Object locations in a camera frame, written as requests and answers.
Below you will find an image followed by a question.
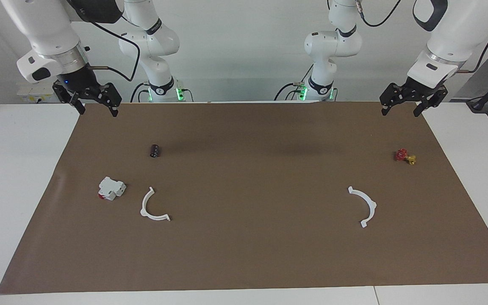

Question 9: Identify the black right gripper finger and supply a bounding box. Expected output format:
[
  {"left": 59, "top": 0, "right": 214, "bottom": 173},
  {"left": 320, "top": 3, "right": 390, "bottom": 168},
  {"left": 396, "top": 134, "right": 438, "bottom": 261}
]
[
  {"left": 53, "top": 84, "right": 86, "bottom": 115},
  {"left": 85, "top": 83, "right": 122, "bottom": 118}
]

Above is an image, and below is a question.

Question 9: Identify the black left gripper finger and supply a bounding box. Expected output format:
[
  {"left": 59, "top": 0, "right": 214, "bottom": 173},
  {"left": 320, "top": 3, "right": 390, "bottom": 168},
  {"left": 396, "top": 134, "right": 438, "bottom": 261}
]
[
  {"left": 413, "top": 87, "right": 448, "bottom": 118},
  {"left": 380, "top": 83, "right": 405, "bottom": 116}
]

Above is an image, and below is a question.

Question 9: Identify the white half-ring pipe clamp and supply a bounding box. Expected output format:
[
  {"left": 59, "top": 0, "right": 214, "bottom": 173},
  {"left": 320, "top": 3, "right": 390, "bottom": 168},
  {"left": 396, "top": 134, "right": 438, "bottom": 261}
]
[
  {"left": 348, "top": 186, "right": 377, "bottom": 228},
  {"left": 140, "top": 186, "right": 171, "bottom": 222}
]

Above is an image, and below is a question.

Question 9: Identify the white power strip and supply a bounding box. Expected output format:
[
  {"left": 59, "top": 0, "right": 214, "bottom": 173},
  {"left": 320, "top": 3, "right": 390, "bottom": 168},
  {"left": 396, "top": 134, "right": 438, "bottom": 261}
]
[{"left": 17, "top": 83, "right": 58, "bottom": 103}]

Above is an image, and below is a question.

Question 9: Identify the red and yellow valve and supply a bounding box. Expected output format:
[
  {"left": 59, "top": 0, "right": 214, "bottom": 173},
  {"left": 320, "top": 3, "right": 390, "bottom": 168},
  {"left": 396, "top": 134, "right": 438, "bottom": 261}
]
[{"left": 394, "top": 148, "right": 417, "bottom": 165}]

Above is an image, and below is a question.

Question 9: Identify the white circuit breaker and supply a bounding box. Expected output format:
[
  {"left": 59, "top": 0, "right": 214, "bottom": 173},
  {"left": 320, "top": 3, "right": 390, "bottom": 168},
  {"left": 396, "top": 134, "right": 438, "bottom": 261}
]
[{"left": 98, "top": 176, "right": 126, "bottom": 201}]

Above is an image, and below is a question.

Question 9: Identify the brown table mat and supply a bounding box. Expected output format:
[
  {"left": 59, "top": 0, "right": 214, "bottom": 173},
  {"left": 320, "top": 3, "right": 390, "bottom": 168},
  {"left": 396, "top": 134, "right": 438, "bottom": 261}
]
[{"left": 0, "top": 102, "right": 488, "bottom": 295}]

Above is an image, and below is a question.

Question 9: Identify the black base cable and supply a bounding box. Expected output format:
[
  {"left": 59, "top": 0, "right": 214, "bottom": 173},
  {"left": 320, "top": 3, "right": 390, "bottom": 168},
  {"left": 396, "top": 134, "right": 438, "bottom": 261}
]
[
  {"left": 130, "top": 82, "right": 149, "bottom": 103},
  {"left": 274, "top": 64, "right": 314, "bottom": 101}
]

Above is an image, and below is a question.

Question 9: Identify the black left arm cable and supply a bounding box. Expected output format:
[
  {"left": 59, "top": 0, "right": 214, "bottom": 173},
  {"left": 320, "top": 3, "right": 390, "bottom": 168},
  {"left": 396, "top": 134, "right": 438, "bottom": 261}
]
[{"left": 356, "top": 0, "right": 488, "bottom": 75}]

